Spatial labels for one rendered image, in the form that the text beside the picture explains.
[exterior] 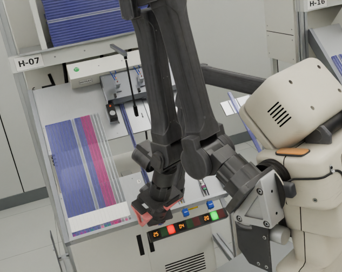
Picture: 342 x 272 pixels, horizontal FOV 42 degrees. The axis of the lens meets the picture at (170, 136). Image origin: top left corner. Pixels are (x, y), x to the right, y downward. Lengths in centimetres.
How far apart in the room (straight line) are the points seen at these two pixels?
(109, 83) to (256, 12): 222
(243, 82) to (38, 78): 115
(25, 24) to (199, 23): 191
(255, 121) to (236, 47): 292
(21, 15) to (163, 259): 136
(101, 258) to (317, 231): 134
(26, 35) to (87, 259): 109
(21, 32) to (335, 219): 161
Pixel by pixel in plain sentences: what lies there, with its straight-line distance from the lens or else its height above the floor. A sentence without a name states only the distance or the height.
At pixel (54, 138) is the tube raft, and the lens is 193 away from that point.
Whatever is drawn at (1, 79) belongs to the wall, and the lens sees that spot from 355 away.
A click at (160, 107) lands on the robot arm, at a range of 101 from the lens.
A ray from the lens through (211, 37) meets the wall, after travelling 381.
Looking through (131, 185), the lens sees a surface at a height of 82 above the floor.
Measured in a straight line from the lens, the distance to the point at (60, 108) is 201.
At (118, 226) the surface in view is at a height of 72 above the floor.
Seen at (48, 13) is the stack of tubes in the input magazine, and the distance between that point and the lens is 198.
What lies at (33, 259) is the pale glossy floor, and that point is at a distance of 311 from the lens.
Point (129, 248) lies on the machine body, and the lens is 223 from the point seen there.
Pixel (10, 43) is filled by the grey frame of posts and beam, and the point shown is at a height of 143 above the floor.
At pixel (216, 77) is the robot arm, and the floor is 129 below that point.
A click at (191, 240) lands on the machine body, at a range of 232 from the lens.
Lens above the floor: 165
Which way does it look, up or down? 21 degrees down
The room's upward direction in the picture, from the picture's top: 10 degrees counter-clockwise
